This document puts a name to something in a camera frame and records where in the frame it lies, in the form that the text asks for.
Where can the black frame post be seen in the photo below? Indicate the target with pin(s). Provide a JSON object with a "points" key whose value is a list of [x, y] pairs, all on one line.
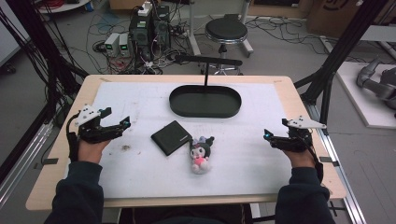
{"points": [[40, 46], [339, 56]]}

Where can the black square box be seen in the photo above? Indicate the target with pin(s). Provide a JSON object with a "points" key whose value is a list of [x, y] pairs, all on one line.
{"points": [[171, 137]]}

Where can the black tape strip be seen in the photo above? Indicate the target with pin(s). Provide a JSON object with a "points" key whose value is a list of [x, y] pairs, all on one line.
{"points": [[328, 160], [49, 161]]}

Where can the cardboard box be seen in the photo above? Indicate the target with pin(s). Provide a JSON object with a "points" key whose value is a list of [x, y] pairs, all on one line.
{"points": [[342, 14]]}

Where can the black stand with oval tray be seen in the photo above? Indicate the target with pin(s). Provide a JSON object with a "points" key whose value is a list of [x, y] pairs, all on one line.
{"points": [[204, 102]]}

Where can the white floor board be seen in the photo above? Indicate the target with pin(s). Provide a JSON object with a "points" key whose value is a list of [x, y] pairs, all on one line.
{"points": [[358, 102]]}

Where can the white table mat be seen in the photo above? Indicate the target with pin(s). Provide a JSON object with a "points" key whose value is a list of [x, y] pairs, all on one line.
{"points": [[236, 155]]}

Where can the person's left hand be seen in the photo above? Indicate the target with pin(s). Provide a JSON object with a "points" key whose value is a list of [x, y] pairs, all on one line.
{"points": [[90, 151]]}

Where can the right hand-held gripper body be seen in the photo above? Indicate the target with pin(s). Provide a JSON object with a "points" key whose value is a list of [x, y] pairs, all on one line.
{"points": [[299, 137]]}

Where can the black computer tower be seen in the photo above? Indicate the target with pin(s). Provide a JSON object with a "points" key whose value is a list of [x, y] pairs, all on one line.
{"points": [[162, 28], [140, 35]]}

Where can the grey power supply unit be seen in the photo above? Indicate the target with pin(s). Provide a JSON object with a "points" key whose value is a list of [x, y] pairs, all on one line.
{"points": [[124, 44], [112, 43]]}

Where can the aluminium rail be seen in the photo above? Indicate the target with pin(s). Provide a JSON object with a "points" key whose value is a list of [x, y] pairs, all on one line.
{"points": [[21, 161], [339, 174]]}

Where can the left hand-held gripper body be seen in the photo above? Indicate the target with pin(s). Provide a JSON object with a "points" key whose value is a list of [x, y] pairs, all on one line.
{"points": [[88, 124]]}

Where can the black round stool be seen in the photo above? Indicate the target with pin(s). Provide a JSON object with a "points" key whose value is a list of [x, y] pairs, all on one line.
{"points": [[226, 31]]}

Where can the person's right hand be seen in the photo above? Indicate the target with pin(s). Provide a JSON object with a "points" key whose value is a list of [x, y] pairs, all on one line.
{"points": [[300, 158]]}

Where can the white power strip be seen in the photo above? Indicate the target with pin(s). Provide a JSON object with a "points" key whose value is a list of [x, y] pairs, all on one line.
{"points": [[144, 8]]}

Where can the black and pink plush doll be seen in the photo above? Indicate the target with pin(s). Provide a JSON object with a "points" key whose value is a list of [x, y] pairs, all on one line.
{"points": [[200, 154]]}

